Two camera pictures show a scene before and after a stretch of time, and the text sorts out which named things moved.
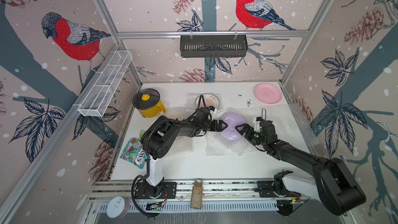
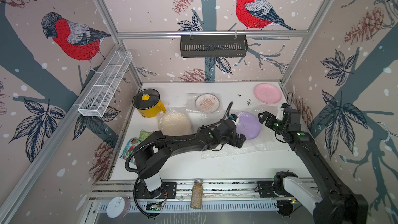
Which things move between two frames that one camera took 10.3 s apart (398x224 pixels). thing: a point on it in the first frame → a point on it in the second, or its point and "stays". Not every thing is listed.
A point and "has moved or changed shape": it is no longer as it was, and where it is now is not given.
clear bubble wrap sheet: (230, 141) has moved or changed shape
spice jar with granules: (196, 195) stays
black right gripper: (248, 134) → (265, 117)
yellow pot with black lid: (147, 101) stays
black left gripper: (214, 125) → (235, 142)
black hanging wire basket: (213, 46) stays
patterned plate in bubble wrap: (213, 99) stays
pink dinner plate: (268, 93) stays
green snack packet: (133, 153) stays
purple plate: (232, 120) has moved or changed shape
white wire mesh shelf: (93, 103) stays
